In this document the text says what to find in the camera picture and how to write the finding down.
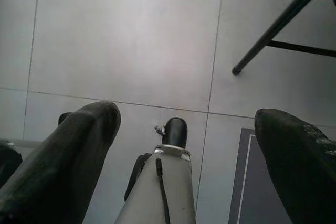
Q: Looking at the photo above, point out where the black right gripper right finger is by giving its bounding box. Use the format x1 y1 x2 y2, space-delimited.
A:
253 108 336 224

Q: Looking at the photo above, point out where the dark grey floor mat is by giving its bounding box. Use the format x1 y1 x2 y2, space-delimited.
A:
228 127 289 224

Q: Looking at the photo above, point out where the black metal chair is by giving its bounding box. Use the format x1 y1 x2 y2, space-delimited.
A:
232 0 336 76

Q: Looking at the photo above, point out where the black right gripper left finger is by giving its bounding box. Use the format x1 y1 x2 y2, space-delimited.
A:
0 100 122 224

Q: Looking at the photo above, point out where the silver robot right leg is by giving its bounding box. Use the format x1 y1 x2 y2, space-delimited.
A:
115 116 197 224

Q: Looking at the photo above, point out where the black leg cable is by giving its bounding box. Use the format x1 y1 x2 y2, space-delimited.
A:
155 157 171 224

